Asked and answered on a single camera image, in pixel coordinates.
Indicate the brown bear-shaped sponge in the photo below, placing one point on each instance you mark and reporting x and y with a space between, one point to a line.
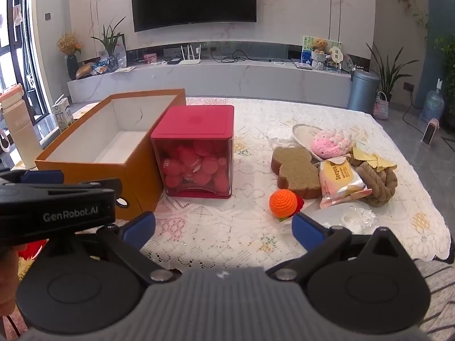
295 171

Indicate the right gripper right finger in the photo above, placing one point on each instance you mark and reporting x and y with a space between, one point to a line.
321 245

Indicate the green plant in glass vase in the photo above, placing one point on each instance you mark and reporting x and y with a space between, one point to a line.
109 39

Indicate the white wifi router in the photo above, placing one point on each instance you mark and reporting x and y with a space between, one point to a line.
190 55

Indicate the clear plastic mesh bag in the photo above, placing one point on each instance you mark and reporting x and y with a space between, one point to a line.
355 216

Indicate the yellow cleaning cloth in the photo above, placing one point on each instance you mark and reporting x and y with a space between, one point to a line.
375 161

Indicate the blue metal trash bin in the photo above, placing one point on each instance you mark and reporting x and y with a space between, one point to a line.
363 91

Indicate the potted green plant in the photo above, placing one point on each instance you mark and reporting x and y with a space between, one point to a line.
389 71

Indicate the green picture board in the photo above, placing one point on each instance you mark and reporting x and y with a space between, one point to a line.
306 48

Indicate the Deeyeo wipes packet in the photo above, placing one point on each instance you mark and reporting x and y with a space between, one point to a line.
340 182

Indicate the orange crochet ball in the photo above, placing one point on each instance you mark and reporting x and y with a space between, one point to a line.
284 204

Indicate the person left hand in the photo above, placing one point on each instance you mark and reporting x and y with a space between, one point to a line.
9 280

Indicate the blue water jug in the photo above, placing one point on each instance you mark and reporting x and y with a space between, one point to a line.
434 104

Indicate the teddy bear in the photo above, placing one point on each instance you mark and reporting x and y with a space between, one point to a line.
319 45

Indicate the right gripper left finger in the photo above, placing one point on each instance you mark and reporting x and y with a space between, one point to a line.
123 245

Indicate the orange cardboard box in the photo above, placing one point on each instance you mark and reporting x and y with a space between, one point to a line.
113 141

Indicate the pink space heater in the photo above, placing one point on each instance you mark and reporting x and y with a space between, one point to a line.
431 129

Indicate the dried flowers in vase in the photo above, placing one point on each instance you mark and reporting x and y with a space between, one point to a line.
69 45

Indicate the milk carton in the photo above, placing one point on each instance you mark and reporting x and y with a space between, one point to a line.
62 112

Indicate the woven pastel basket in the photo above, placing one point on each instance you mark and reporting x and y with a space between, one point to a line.
381 106

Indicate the beige water bottle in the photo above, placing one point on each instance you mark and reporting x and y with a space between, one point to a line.
20 125

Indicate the pink white crochet toy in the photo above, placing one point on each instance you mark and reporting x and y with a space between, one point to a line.
329 144

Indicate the red lidded plastic container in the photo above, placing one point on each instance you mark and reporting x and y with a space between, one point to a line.
193 145

